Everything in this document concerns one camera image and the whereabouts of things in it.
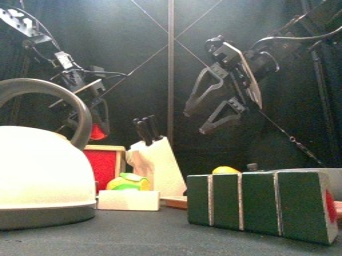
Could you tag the white wooden knife block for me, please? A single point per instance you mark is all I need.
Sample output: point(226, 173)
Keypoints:
point(157, 166)

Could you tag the green yellow toy apple half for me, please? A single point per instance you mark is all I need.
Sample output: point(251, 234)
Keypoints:
point(128, 183)

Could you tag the green watermelon end piece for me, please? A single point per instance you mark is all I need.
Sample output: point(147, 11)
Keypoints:
point(302, 206)

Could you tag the red wooden toy stove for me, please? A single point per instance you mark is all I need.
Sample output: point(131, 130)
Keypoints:
point(103, 165)

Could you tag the vertical metal frame pole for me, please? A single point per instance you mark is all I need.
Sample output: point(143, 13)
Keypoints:
point(169, 66)

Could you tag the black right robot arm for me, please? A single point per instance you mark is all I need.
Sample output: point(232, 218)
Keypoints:
point(294, 53)

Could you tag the white rectangular block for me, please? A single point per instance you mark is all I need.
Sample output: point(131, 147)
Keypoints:
point(128, 200)

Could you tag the yellow toy lemon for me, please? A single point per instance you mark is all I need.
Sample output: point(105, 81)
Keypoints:
point(224, 170)

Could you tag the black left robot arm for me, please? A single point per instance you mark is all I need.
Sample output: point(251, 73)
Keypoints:
point(67, 61)

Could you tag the pink toy piece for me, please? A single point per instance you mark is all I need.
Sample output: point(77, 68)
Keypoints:
point(338, 210)

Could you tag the light wooden board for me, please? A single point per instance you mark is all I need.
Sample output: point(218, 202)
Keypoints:
point(174, 202)

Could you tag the green wooden watermelon slice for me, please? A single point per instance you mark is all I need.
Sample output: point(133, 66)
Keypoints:
point(259, 203)
point(198, 200)
point(226, 201)

